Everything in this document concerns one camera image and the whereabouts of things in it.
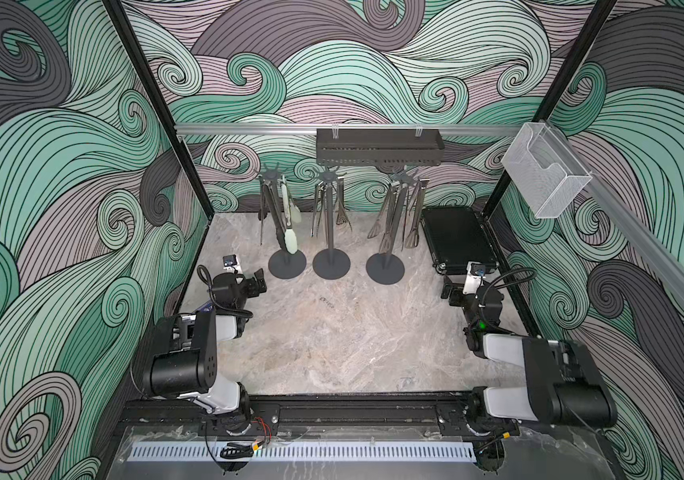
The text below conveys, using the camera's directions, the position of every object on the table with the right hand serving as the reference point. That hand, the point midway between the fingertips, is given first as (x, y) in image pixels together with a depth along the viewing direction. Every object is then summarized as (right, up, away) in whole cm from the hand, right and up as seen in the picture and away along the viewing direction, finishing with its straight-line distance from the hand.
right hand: (460, 276), depth 90 cm
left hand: (-67, +2, +3) cm, 67 cm away
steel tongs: (-25, +19, -12) cm, 34 cm away
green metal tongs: (-52, +19, +1) cm, 55 cm away
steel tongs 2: (-16, +11, -5) cm, 20 cm away
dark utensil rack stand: (-58, +2, +14) cm, 59 cm away
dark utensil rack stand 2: (-40, +3, +14) cm, 43 cm away
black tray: (+5, +11, +15) cm, 20 cm away
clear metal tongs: (-37, +18, -7) cm, 41 cm away
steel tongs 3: (-21, +24, -12) cm, 34 cm away
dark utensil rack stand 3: (-21, +1, +12) cm, 24 cm away
